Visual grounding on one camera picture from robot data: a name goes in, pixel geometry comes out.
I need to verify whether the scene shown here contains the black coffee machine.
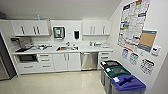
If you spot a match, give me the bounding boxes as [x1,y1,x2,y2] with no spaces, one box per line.
[10,37,34,54]

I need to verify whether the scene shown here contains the white wall thermostat box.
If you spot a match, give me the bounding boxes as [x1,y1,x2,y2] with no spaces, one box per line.
[151,45,162,56]

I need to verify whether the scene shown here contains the narrow white drawer unit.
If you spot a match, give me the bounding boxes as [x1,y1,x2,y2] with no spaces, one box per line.
[98,50,114,66]

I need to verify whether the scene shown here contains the large colourful wall poster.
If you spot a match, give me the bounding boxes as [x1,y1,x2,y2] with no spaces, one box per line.
[117,0,152,53]

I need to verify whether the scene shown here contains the teal bottle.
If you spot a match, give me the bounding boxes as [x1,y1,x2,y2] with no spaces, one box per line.
[36,14,41,22]

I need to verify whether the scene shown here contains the chrome sink faucet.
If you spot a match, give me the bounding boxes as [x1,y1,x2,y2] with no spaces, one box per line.
[65,41,72,49]

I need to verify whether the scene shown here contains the stainless steel refrigerator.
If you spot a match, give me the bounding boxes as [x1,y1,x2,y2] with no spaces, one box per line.
[0,33,16,81]

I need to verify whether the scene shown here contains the stainless steel dishwasher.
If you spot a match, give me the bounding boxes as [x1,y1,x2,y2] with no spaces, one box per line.
[80,51,99,71]

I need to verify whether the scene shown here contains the white two-door sink cabinet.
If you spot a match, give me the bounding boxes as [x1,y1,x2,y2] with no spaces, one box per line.
[52,52,82,72]

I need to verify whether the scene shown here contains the steel paper towel dispenser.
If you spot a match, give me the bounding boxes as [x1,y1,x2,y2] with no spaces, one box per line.
[52,26,67,40]

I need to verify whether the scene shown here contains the black soap dispenser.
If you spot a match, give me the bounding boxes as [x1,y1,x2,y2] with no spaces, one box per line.
[73,30,81,41]

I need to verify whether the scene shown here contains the black built-in microwave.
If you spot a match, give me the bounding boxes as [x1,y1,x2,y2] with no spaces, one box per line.
[16,53,38,64]

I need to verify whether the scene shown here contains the stainless steel sink basin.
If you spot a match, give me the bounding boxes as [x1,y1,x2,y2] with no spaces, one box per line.
[55,45,78,52]

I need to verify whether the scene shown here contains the white wall cabinet four doors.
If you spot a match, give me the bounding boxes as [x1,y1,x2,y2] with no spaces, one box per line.
[9,19,52,37]

